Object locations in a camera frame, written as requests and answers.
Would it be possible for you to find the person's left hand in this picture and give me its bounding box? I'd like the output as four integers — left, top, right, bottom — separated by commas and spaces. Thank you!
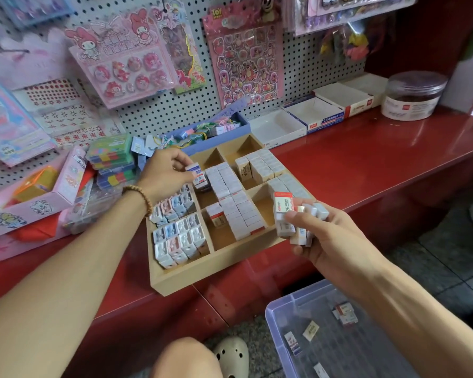
138, 147, 198, 203

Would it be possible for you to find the person's right hand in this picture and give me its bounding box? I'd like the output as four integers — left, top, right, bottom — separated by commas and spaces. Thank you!
284, 202, 387, 300

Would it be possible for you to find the handful of boxed erasers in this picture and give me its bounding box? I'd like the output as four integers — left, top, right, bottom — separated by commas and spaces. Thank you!
272, 191, 331, 247

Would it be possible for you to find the blue white eraser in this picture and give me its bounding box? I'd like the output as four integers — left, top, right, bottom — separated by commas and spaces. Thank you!
283, 330, 302, 355

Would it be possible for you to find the wooden compartment tray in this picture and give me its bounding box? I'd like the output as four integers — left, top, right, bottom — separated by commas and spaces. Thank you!
146, 133, 320, 298

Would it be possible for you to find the clear plastic storage bin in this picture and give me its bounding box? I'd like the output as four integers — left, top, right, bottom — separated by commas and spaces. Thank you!
265, 279, 419, 378

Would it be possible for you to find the person's right forearm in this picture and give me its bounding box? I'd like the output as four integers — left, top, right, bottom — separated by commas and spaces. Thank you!
351, 259, 473, 378

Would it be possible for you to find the person's left forearm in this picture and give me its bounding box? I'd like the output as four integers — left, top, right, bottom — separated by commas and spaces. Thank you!
0, 188, 155, 378

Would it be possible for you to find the blue box of trinkets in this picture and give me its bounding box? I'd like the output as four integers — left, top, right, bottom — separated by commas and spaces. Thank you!
138, 98, 252, 158

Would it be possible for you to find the white tray box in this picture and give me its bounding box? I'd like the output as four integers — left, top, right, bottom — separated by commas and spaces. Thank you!
248, 108, 309, 150
314, 72, 389, 119
284, 96, 346, 135

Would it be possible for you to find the yellow orange toy box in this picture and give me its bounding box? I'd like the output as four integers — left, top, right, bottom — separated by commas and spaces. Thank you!
12, 165, 60, 203

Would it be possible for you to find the person's left cream clog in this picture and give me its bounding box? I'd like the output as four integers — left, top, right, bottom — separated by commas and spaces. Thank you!
213, 336, 251, 378

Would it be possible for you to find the person's left leg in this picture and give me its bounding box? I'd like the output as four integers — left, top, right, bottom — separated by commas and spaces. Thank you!
150, 337, 223, 378

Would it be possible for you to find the stack of colourful packs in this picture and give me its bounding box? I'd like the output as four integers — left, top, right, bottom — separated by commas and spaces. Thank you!
85, 133, 139, 194

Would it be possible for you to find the white pegboard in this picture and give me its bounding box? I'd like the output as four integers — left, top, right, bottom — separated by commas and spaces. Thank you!
0, 0, 391, 190

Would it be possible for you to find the pink tray of trinkets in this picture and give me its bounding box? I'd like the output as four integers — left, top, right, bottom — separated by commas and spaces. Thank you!
0, 145, 89, 260

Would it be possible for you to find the red display counter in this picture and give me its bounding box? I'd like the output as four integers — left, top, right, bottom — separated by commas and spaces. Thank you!
0, 106, 473, 378

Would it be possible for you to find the red patterned sticker sheet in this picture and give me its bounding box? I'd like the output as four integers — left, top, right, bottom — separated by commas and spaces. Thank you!
19, 78, 123, 150

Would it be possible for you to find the pink sticker pack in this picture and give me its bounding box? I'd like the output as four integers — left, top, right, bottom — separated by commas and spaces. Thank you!
63, 5, 178, 109
202, 0, 285, 109

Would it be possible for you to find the green edged sticker pack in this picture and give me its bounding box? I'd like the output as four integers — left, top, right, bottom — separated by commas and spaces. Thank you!
153, 2, 208, 95

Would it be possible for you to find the red folded cloth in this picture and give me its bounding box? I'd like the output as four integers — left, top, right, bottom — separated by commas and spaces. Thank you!
8, 215, 60, 243

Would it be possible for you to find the pastel cartoon sticker pack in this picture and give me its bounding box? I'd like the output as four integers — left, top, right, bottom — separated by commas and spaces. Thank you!
0, 67, 58, 167

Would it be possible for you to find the round clear plastic jar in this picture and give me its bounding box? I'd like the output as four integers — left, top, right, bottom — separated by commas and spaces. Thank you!
381, 70, 449, 122

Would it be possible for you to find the pale pink card pack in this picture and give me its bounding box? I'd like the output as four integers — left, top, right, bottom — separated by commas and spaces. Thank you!
0, 27, 72, 91

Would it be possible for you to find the clear bag of colourful toys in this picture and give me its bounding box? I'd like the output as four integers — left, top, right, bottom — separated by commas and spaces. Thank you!
319, 23, 395, 64

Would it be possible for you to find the clear glitter sticker sheet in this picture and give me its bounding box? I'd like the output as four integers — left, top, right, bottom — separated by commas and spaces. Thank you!
0, 0, 76, 28

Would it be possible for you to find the beaded wooden bracelet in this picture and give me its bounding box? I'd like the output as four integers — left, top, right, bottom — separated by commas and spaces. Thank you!
122, 185, 155, 219

